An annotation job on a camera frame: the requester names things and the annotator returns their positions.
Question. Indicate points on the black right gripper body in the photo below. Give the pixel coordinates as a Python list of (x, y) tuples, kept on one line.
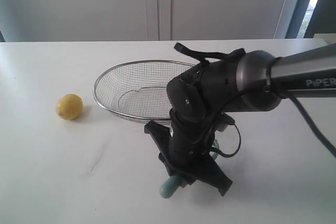
[(190, 141)]

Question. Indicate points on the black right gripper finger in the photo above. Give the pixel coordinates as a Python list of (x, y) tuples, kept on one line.
[(161, 136), (204, 170)]

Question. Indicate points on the teal handled peeler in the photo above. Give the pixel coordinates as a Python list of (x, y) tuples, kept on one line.
[(171, 185)]

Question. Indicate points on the yellow lemon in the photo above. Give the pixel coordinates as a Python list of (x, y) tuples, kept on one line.
[(69, 107)]

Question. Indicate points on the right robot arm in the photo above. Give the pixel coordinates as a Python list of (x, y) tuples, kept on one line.
[(203, 96)]

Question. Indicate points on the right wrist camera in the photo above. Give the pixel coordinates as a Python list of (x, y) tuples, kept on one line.
[(223, 121)]

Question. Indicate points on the oval wire mesh basket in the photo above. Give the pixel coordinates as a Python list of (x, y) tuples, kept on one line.
[(136, 91)]

